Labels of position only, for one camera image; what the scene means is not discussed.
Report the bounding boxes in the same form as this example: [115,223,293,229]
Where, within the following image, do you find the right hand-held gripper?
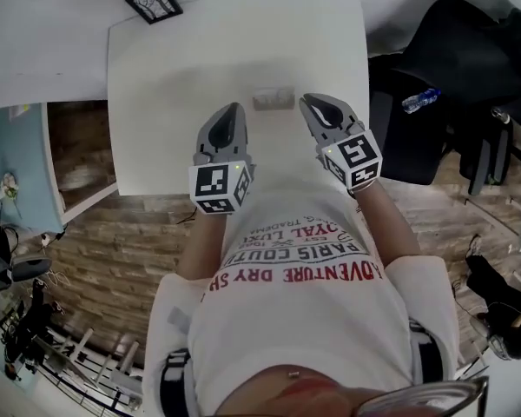
[299,93,384,191]

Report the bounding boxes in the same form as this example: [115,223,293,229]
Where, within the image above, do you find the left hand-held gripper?
[188,103,258,216]

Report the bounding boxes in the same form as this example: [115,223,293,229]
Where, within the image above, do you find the person's left forearm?
[178,208,235,282]

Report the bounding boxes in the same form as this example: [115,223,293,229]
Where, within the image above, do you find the person's right forearm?
[350,179,421,271]

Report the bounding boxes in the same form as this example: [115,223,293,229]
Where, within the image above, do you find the black office chair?
[458,6,521,197]
[366,0,521,186]

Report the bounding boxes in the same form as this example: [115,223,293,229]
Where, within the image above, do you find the clear plastic water bottle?
[401,88,442,115]

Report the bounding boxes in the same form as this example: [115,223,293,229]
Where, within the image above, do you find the light blue table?
[0,102,66,234]

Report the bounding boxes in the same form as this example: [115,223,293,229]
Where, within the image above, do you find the person's white printed shirt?
[142,184,461,417]

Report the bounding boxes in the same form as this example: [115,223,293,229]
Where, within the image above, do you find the white artificial flower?
[0,172,22,221]

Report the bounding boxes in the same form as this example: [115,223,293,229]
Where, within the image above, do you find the dark round seat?
[10,256,53,282]

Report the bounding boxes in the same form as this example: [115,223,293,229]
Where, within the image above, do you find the white rack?
[47,326,144,412]

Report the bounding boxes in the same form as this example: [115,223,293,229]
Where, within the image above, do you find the black equipment pile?
[0,275,70,364]

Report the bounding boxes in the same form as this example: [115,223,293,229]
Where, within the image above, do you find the person's face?
[219,364,400,417]

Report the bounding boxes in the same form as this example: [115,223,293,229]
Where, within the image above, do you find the person's glasses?
[355,375,491,417]

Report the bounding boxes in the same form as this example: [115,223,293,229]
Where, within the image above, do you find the black picture frame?
[124,0,184,25]

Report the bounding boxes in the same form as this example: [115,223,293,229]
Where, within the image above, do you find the white power adapter cable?
[38,228,73,288]

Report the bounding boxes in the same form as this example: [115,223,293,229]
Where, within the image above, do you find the black white harness strap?
[410,319,444,384]
[159,348,192,417]

